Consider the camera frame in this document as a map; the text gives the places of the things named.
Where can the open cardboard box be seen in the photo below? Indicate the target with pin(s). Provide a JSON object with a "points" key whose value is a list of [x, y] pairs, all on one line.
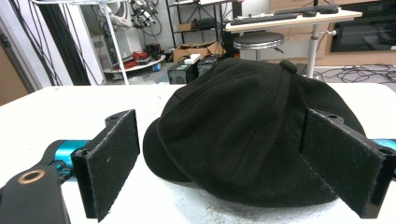
{"points": [[196, 51]]}

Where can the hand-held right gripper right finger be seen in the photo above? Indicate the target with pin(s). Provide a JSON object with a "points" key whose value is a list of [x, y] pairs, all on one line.
{"points": [[345, 161]]}

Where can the white metal stand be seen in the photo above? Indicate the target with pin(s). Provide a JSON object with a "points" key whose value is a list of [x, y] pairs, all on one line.
{"points": [[113, 34]]}

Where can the black newsboy cap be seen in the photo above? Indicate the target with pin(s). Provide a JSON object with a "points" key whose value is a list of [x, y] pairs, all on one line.
{"points": [[246, 130]]}

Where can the black equipment case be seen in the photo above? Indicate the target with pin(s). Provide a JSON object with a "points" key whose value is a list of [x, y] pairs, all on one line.
{"points": [[183, 73]]}

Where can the round black stool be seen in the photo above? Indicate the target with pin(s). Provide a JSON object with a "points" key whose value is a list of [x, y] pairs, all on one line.
{"points": [[258, 42]]}

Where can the round white platform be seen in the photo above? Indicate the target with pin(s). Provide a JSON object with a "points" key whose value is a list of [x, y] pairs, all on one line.
{"points": [[137, 63]]}

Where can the black metal shelf rack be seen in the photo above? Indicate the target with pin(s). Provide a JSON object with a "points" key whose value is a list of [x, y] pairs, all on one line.
{"points": [[199, 18]]}

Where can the black oven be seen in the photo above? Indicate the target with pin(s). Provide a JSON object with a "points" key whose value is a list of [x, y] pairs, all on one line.
{"points": [[364, 28]]}

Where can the black keyboard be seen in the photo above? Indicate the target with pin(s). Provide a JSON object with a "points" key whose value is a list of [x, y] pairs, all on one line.
{"points": [[264, 18]]}

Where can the small cardboard box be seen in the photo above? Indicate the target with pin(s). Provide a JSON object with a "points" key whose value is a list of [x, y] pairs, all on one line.
{"points": [[186, 26]]}

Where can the light wooden desk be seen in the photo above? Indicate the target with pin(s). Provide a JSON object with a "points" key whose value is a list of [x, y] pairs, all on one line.
{"points": [[299, 20]]}

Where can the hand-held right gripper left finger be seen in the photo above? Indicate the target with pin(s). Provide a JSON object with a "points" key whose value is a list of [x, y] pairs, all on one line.
{"points": [[107, 161]]}

